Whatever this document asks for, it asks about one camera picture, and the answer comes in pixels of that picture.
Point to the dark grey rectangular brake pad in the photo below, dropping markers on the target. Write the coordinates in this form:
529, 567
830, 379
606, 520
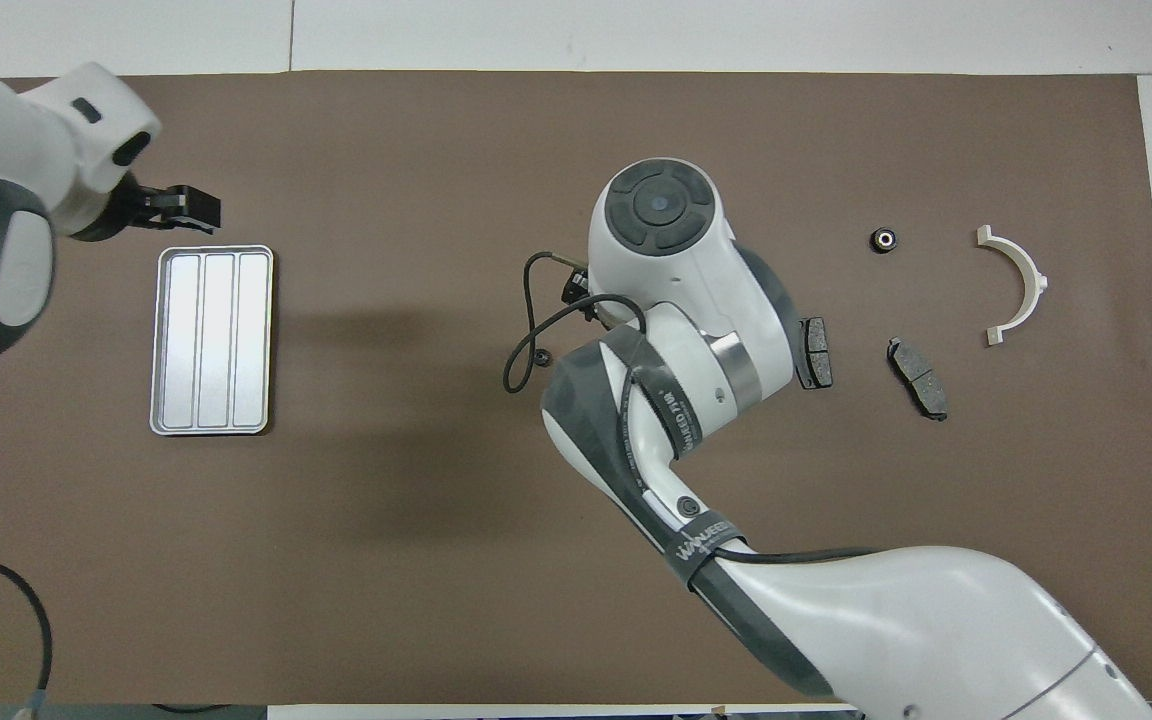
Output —
816, 355

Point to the silver metal tray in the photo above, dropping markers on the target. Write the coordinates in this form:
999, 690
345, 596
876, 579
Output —
211, 340

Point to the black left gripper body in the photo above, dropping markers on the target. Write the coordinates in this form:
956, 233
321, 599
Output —
141, 208

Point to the large black bearing gear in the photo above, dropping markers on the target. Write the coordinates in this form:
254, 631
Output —
883, 239

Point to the brown table mat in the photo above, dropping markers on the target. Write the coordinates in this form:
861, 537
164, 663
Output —
386, 560

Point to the dark grey curved brake pad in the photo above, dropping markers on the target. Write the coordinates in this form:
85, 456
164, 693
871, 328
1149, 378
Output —
918, 380

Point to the white curved plastic bracket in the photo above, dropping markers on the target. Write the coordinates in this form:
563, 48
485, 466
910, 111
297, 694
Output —
1028, 270

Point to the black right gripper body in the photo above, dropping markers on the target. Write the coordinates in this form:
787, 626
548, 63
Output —
581, 295

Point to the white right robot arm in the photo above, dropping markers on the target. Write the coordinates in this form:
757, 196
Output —
886, 630

